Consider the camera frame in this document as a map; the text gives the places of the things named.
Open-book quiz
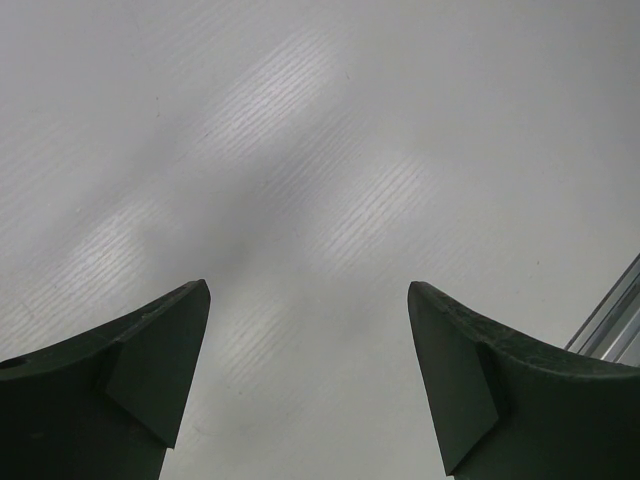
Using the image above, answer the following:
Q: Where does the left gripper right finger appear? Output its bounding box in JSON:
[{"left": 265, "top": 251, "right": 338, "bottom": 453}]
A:
[{"left": 407, "top": 281, "right": 639, "bottom": 479}]

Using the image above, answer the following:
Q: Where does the aluminium table frame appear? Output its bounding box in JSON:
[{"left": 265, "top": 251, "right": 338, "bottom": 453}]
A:
[{"left": 565, "top": 256, "right": 640, "bottom": 367}]

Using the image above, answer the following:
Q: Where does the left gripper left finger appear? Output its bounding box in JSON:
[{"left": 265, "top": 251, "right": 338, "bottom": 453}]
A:
[{"left": 1, "top": 279, "right": 210, "bottom": 479}]

